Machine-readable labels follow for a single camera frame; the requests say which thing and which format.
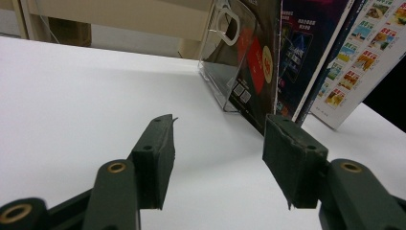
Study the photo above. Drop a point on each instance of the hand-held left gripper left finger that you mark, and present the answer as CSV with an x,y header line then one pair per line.
x,y
153,166

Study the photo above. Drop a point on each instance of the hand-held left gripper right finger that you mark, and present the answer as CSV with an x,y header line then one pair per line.
x,y
293,163

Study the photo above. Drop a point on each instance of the dark brown book red label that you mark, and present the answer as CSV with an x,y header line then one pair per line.
x,y
255,108

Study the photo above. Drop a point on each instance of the clear acrylic book rack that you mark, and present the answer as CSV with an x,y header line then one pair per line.
x,y
217,92

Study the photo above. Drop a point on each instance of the purple book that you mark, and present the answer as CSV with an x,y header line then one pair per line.
x,y
328,64
303,48

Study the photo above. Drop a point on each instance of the white book with colourful pictures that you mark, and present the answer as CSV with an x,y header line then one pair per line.
x,y
367,80

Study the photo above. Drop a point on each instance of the white table mat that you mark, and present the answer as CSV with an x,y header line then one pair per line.
x,y
79,111

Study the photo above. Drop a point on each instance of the beige wooden desk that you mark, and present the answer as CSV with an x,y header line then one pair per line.
x,y
127,16

